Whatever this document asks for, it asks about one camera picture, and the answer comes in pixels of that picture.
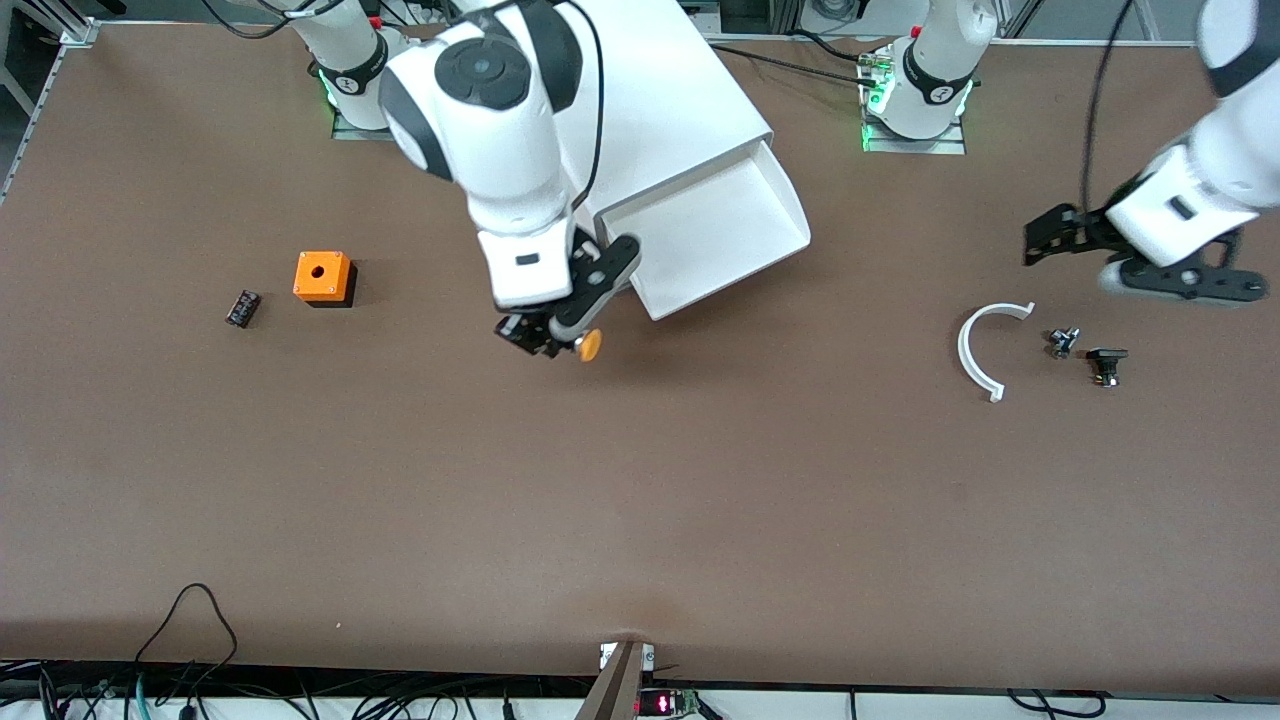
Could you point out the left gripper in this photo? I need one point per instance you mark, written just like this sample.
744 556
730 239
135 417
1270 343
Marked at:
1092 229

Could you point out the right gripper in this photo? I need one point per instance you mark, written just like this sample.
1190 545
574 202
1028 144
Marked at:
527 332

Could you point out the orange push button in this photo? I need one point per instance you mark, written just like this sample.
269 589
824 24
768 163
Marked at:
591 346

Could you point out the white drawer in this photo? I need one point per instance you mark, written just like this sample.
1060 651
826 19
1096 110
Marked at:
715 225

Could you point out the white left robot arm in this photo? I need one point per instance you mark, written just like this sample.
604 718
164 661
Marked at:
940 60

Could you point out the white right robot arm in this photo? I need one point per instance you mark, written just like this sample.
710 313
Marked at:
480 130

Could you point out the orange button box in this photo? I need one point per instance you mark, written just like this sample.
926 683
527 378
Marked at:
320 272

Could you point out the white drawer cabinet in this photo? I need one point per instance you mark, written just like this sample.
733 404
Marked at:
680 90

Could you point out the small grey metal part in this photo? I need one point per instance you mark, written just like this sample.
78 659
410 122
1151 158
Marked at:
1062 342

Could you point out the small black round part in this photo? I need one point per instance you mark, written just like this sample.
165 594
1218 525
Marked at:
1106 362

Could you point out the small black electrical block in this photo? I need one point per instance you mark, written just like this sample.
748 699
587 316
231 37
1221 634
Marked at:
243 308

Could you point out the red lit electronic device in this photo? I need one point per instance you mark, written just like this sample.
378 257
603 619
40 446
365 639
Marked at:
665 703

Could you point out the white curved plastic bracket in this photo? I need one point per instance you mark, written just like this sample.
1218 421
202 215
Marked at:
963 350

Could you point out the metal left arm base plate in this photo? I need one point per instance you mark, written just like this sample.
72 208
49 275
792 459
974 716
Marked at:
915 146

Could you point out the brown camera mount post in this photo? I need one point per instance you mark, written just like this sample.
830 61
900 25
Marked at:
615 690

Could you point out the aluminium frame rail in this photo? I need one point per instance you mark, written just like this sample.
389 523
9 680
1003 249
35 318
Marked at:
40 110

